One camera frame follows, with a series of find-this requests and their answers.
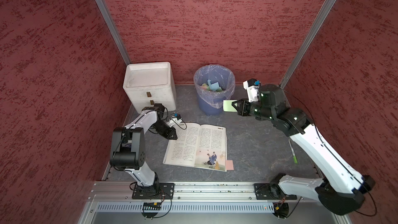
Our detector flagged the pink sticky note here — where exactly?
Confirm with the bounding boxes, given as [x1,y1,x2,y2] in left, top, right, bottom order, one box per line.
[226,160,234,171]

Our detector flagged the aluminium front rail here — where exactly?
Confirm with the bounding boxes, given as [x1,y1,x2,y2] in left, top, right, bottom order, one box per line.
[88,181,341,203]

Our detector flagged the white three-drawer cabinet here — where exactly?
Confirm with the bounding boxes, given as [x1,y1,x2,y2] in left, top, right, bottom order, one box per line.
[123,62,177,113]

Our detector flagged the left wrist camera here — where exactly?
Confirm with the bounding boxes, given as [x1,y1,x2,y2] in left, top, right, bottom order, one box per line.
[167,113,183,129]

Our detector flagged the green sticky note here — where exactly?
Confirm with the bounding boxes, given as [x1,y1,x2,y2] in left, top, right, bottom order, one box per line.
[223,100,237,113]

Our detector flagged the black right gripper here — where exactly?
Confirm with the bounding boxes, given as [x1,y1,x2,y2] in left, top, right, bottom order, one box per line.
[231,97,275,119]

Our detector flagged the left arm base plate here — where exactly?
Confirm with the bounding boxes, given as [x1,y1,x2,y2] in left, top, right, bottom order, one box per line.
[129,183,175,200]

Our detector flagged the green white pen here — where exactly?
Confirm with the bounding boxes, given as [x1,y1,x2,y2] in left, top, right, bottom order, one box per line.
[288,139,298,164]

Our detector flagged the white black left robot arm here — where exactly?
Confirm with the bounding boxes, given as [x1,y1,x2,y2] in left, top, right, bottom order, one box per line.
[109,103,178,195]

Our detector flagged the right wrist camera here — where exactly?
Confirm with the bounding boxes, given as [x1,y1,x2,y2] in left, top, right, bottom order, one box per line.
[243,78,261,103]

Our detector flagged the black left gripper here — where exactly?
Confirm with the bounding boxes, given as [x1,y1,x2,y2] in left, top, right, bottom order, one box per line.
[151,119,177,140]

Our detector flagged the blue trash bin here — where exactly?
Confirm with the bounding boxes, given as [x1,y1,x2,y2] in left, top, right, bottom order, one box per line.
[193,64,235,116]

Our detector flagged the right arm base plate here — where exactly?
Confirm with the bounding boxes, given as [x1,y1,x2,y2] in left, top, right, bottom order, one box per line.
[254,183,297,201]

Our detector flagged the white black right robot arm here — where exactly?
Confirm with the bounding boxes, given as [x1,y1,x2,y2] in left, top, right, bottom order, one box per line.
[231,79,375,216]

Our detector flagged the clear plastic bin liner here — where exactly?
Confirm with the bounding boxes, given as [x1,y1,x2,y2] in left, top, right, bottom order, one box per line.
[193,64,235,109]

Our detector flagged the children's book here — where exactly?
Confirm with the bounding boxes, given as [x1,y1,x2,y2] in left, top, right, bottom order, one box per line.
[163,123,227,172]

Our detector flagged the discarded sticky notes in bin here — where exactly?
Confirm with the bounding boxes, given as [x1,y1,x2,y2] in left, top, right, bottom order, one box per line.
[200,79,224,92]

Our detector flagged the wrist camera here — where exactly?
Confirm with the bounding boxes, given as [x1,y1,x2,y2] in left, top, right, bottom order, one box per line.
[243,78,261,103]
[167,113,183,129]

